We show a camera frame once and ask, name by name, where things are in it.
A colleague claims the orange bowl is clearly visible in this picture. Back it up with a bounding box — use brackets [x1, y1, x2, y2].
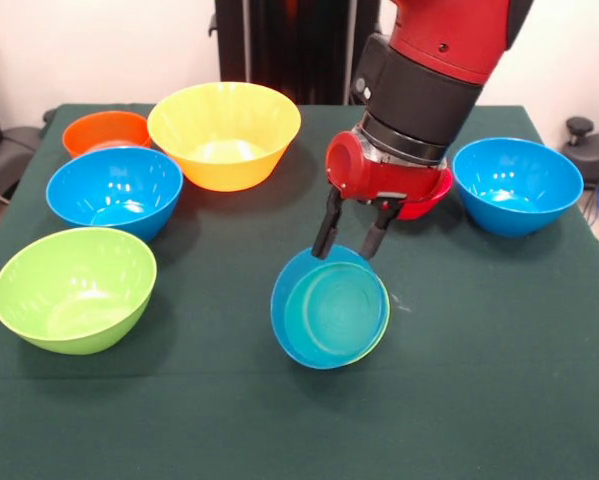
[61, 110, 153, 159]

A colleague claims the dark green table cloth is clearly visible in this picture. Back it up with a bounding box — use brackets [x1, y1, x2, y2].
[0, 102, 599, 480]

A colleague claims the small ribbed blue bowl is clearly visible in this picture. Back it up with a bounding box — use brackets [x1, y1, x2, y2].
[270, 246, 390, 371]

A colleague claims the large blue bowl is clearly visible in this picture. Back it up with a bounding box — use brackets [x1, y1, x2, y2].
[45, 146, 185, 244]
[452, 137, 585, 238]

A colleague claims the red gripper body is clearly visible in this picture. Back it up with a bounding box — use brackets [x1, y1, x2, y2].
[326, 130, 453, 205]

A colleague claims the large green bowl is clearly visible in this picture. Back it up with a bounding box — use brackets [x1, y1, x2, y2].
[0, 226, 159, 357]

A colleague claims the small pink bowl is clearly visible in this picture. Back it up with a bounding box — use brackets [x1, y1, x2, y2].
[396, 169, 454, 222]

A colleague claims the black chair base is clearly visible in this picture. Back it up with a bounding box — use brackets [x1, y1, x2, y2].
[561, 116, 599, 224]

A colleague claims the small green bowl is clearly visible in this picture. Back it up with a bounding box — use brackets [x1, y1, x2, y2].
[351, 272, 392, 365]

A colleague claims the grey base leg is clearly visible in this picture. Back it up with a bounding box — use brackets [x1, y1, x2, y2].
[0, 127, 43, 189]

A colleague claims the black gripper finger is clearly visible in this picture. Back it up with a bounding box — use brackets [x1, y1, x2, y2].
[310, 188, 345, 260]
[358, 198, 406, 260]

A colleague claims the large yellow bowl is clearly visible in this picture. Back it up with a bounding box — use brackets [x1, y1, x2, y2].
[146, 81, 303, 193]

